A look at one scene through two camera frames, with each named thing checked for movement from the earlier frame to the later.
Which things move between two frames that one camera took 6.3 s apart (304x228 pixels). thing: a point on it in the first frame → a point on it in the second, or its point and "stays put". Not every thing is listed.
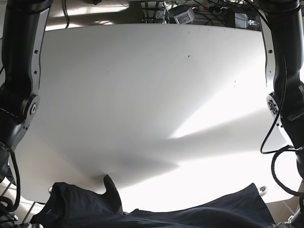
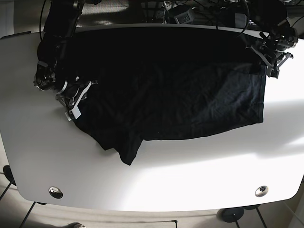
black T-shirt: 70,205 → 153,82
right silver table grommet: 262,190 stays put
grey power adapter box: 241,20 stays put
